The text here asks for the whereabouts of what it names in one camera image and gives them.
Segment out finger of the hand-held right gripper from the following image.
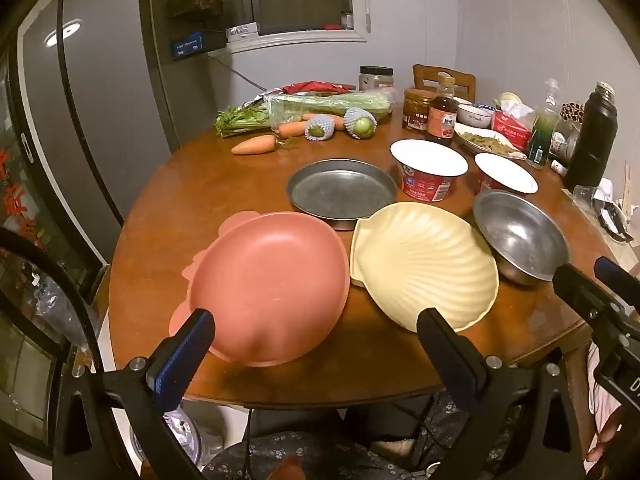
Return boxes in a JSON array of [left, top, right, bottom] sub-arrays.
[[594, 256, 640, 306], [552, 262, 628, 331]]

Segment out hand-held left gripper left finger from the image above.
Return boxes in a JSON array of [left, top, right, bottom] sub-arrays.
[[52, 308, 217, 480]]

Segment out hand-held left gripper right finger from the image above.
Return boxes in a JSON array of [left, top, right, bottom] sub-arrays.
[[416, 307, 586, 480]]

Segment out stainless steel bowl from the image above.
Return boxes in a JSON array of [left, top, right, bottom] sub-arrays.
[[472, 189, 571, 287]]

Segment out yellow shell-shaped plate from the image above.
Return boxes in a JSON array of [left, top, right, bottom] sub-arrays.
[[349, 202, 500, 333]]

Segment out pink plate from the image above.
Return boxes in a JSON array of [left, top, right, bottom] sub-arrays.
[[169, 211, 352, 367]]

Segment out red instant noodle bowl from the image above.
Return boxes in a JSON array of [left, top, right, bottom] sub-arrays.
[[389, 139, 469, 203], [474, 152, 539, 196]]

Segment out round metal plate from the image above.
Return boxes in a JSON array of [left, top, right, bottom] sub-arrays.
[[286, 158, 399, 231]]

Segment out person's right hand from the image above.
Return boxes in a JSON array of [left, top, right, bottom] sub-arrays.
[[585, 407, 628, 466]]

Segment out clear safety glasses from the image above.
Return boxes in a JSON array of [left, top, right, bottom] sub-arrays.
[[572, 180, 633, 243]]

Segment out black thermos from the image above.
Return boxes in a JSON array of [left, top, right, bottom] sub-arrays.
[[563, 81, 618, 193]]

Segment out person's floral clothing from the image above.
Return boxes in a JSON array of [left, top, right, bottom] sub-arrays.
[[200, 395, 506, 480]]

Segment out green drink bottle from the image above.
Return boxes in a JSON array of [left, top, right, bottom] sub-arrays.
[[526, 78, 561, 170]]

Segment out white plate of green vegetables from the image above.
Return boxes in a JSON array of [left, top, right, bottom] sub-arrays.
[[453, 127, 528, 160]]

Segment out red tissue pack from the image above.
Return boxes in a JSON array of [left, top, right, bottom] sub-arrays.
[[491, 100, 535, 150]]

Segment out white ceramic bowl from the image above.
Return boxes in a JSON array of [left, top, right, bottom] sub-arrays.
[[457, 103, 493, 128]]

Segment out dark sauce bottle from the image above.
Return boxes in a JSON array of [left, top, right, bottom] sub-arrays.
[[426, 73, 459, 147]]

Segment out wooden chair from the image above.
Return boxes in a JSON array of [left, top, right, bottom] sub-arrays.
[[412, 64, 476, 103]]

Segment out glass jar with red label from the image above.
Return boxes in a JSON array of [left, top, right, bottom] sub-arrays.
[[402, 88, 436, 132]]

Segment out green fruit in foam net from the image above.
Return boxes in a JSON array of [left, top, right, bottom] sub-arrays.
[[305, 114, 335, 141], [344, 107, 377, 140]]

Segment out grey refrigerator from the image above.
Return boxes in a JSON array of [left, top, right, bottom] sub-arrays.
[[17, 0, 173, 266]]

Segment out celery in plastic bag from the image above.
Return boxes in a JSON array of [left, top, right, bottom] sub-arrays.
[[215, 91, 393, 138]]

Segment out plastic jar with black lid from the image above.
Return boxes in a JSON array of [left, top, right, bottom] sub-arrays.
[[358, 65, 394, 92]]

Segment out red snack bag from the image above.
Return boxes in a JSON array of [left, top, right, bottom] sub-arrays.
[[282, 81, 357, 96]]

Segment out white box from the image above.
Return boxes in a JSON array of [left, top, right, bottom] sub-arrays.
[[225, 22, 260, 41]]

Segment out dark shelf unit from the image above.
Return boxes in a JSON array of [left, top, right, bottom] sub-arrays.
[[140, 0, 236, 148]]

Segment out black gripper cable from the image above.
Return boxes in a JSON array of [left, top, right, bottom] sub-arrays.
[[0, 230, 108, 376]]

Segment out thin wall cable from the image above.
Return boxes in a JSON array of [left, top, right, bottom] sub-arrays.
[[207, 55, 271, 92]]

